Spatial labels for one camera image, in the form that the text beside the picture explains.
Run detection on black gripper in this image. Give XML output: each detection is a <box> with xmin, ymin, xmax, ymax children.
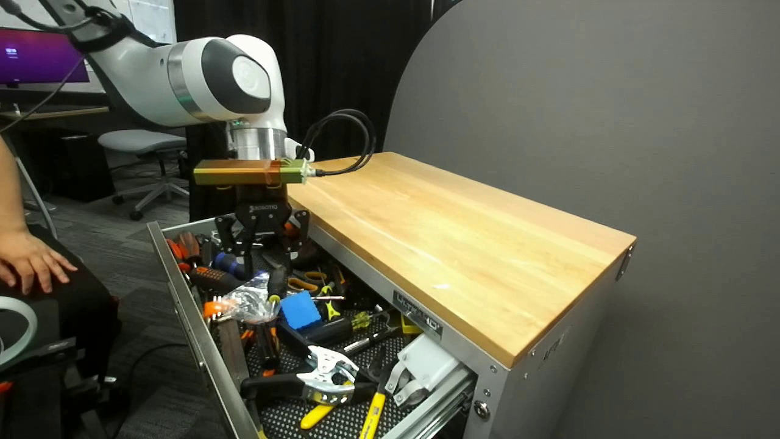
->
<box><xmin>214</xmin><ymin>183</ymin><xmax>311</xmax><ymax>263</ymax></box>

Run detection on person's bare hand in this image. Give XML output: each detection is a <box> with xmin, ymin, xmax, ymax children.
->
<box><xmin>0</xmin><ymin>230</ymin><xmax>81</xmax><ymax>299</ymax></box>

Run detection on clear plastic bag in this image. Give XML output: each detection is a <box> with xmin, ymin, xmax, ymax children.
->
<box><xmin>210</xmin><ymin>272</ymin><xmax>280</xmax><ymax>328</ymax></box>

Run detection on orange black tool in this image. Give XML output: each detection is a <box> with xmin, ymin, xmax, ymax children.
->
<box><xmin>166</xmin><ymin>234</ymin><xmax>203</xmax><ymax>273</ymax></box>

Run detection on blue foam block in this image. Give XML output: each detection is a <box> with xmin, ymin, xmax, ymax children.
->
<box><xmin>277</xmin><ymin>291</ymin><xmax>326</xmax><ymax>334</ymax></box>

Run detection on silver clamp pliers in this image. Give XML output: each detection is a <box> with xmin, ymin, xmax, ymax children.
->
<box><xmin>296</xmin><ymin>345</ymin><xmax>363</xmax><ymax>402</ymax></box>

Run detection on grey office chair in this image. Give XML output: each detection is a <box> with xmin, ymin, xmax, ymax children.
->
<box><xmin>96</xmin><ymin>128</ymin><xmax>193</xmax><ymax>223</ymax></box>

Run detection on grey tool cabinet wooden top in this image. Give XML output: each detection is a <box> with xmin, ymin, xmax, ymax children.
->
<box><xmin>287</xmin><ymin>149</ymin><xmax>638</xmax><ymax>439</ymax></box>

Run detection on black computer tower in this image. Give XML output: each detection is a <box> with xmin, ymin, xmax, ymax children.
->
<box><xmin>32</xmin><ymin>132</ymin><xmax>118</xmax><ymax>205</ymax></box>

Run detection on black curtain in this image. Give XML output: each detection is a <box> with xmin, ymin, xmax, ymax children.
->
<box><xmin>174</xmin><ymin>0</ymin><xmax>459</xmax><ymax>226</ymax></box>

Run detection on person's black trouser leg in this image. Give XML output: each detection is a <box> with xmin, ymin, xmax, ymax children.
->
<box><xmin>0</xmin><ymin>234</ymin><xmax>124</xmax><ymax>439</ymax></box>

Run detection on white plastic box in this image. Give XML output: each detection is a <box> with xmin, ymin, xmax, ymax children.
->
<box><xmin>382</xmin><ymin>332</ymin><xmax>464</xmax><ymax>411</ymax></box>

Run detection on clear plastic tube loop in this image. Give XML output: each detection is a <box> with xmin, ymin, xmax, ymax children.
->
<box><xmin>0</xmin><ymin>295</ymin><xmax>41</xmax><ymax>368</ymax></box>

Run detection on wooden office desk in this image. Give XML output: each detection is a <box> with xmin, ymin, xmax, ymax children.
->
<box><xmin>0</xmin><ymin>84</ymin><xmax>112</xmax><ymax>128</ymax></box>

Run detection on monitor with purple screen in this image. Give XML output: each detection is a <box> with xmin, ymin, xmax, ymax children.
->
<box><xmin>0</xmin><ymin>28</ymin><xmax>93</xmax><ymax>89</ymax></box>

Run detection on grey rounded backdrop panel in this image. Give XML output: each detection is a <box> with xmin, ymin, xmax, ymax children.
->
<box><xmin>381</xmin><ymin>0</ymin><xmax>780</xmax><ymax>439</ymax></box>

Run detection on blue handled tool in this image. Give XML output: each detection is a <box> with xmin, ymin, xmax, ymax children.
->
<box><xmin>213</xmin><ymin>249</ymin><xmax>248</xmax><ymax>277</ymax></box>

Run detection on gold green wrist camera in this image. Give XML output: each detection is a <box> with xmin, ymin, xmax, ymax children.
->
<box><xmin>193</xmin><ymin>156</ymin><xmax>316</xmax><ymax>190</ymax></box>

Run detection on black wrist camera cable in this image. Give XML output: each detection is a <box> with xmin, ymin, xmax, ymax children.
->
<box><xmin>300</xmin><ymin>109</ymin><xmax>377</xmax><ymax>178</ymax></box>

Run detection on black floor power cable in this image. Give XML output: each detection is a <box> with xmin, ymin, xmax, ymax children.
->
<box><xmin>108</xmin><ymin>339</ymin><xmax>199</xmax><ymax>439</ymax></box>

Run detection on yellow plier handle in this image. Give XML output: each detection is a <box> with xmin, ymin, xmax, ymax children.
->
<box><xmin>297</xmin><ymin>400</ymin><xmax>339</xmax><ymax>432</ymax></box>

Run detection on yellow handled screwdriver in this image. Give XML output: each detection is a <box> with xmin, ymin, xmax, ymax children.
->
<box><xmin>357</xmin><ymin>389</ymin><xmax>389</xmax><ymax>439</ymax></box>

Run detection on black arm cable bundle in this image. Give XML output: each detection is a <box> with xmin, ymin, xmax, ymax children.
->
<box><xmin>0</xmin><ymin>0</ymin><xmax>158</xmax><ymax>54</ymax></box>

